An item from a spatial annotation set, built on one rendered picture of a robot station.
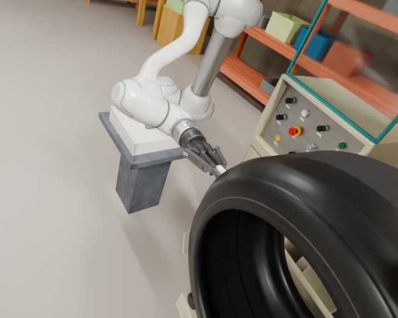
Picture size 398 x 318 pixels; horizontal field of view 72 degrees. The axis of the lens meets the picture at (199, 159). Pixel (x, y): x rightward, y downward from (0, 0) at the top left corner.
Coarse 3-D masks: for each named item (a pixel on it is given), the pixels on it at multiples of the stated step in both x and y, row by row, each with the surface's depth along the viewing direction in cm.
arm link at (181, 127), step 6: (180, 120) 89; (186, 120) 89; (192, 120) 91; (174, 126) 88; (180, 126) 87; (186, 126) 86; (192, 126) 86; (174, 132) 88; (180, 132) 86; (174, 138) 89; (180, 138) 86; (180, 144) 88
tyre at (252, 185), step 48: (240, 192) 49; (288, 192) 41; (336, 192) 38; (384, 192) 39; (192, 240) 67; (240, 240) 82; (336, 240) 34; (384, 240) 33; (192, 288) 70; (240, 288) 80; (288, 288) 78; (336, 288) 34; (384, 288) 31
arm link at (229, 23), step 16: (224, 0) 106; (240, 0) 107; (256, 0) 110; (224, 16) 111; (240, 16) 110; (256, 16) 111; (224, 32) 117; (240, 32) 117; (208, 48) 128; (224, 48) 125; (208, 64) 132; (208, 80) 140; (192, 96) 149; (208, 96) 152; (192, 112) 156; (208, 112) 158
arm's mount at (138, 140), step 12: (120, 120) 156; (132, 120) 160; (120, 132) 158; (132, 132) 151; (144, 132) 155; (156, 132) 158; (132, 144) 148; (144, 144) 150; (156, 144) 155; (168, 144) 161
